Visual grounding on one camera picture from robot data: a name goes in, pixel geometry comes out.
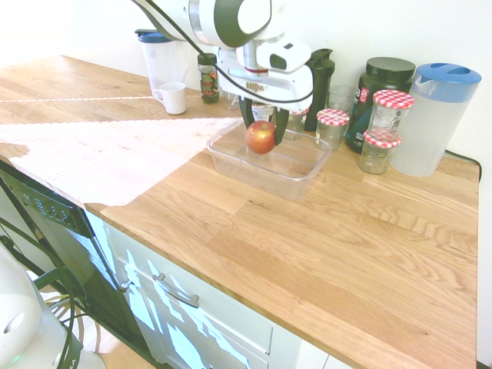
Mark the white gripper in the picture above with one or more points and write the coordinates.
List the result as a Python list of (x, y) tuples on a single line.
[(280, 90)]

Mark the red apple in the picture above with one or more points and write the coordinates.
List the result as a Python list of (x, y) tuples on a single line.
[(260, 137)]

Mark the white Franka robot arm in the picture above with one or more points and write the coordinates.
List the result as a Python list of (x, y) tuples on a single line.
[(215, 19)]

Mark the clear plastic container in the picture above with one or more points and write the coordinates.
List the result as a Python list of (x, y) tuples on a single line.
[(269, 173)]

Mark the white yogurt cup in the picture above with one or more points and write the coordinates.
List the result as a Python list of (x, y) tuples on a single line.
[(263, 113)]

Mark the glass jar red checked lid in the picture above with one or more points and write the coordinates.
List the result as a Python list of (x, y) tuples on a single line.
[(296, 125), (378, 155), (332, 128)]

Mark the black shaker bottle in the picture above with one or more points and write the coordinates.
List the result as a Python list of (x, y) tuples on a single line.
[(321, 88)]

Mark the spice jar dark lid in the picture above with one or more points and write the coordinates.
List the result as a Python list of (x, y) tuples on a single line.
[(208, 82)]

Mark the clear drinking glass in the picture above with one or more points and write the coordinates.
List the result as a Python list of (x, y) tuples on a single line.
[(341, 98)]

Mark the white ceramic mug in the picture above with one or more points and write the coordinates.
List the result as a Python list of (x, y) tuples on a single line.
[(175, 98)]

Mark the small pitcher blue lid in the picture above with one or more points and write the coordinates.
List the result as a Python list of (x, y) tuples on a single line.
[(161, 61)]

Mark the tall jar red checked lid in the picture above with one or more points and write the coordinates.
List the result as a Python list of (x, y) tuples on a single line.
[(391, 111)]

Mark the black protein powder tub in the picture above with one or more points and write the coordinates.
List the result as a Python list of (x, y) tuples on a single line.
[(388, 75)]

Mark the large pitcher blue lid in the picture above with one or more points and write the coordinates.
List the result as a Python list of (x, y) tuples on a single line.
[(434, 127)]

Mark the white kitchen cabinet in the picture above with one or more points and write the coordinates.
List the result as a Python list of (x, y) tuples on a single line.
[(230, 326)]

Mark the silver cabinet knob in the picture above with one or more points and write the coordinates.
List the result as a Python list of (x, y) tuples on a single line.
[(125, 286)]

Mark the black dishwasher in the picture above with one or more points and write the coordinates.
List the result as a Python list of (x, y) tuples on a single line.
[(61, 234)]

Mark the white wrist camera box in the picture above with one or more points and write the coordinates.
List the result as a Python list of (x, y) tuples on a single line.
[(284, 54)]

